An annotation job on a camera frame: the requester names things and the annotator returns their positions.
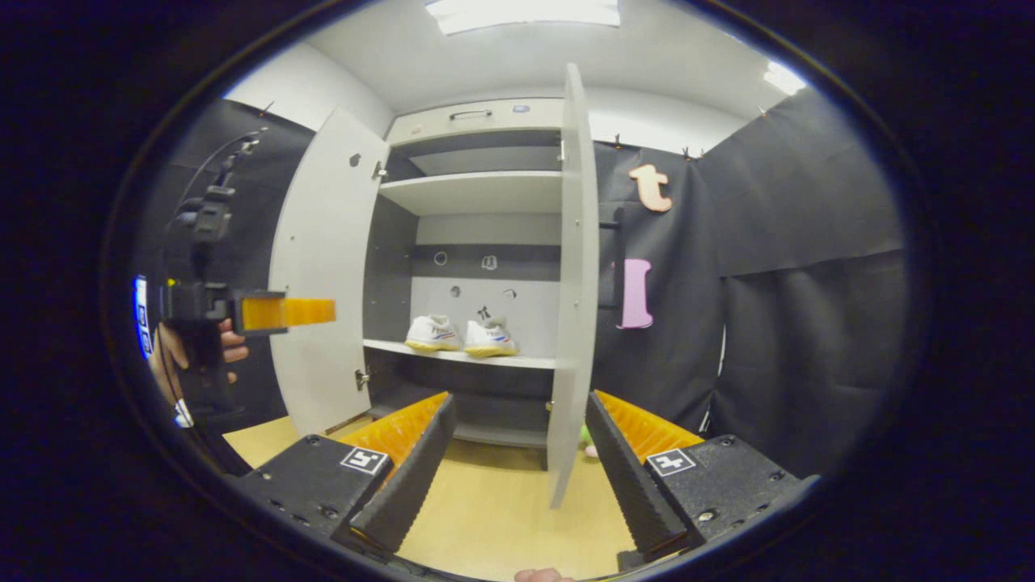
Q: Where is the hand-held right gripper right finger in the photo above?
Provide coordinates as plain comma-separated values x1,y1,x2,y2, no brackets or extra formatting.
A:
585,390,801,559

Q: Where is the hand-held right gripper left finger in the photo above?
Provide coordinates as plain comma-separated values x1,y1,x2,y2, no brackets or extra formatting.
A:
234,392,458,559

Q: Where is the white cabinet door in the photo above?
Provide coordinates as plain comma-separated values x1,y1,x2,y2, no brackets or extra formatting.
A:
547,63,601,510
268,108,391,437

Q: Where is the white shoe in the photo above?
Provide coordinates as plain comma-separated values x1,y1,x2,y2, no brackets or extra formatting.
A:
463,318,519,358
404,314,463,352

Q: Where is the white shoe cabinet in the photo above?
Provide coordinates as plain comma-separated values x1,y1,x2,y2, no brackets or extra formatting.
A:
360,97,567,470

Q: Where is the white cabinet drawer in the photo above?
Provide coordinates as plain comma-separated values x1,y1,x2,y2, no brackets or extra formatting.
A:
387,98,565,146

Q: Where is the black backdrop cloth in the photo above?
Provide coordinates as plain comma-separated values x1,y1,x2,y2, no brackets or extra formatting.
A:
594,85,910,478
158,97,316,433

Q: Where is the large ceiling light panel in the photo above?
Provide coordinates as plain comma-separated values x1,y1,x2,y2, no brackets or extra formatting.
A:
425,0,622,36

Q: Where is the small ceiling light panel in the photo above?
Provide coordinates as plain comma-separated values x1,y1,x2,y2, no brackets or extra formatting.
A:
763,61,808,96

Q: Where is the black cable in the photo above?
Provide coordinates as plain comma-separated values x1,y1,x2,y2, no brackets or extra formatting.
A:
174,129,268,213

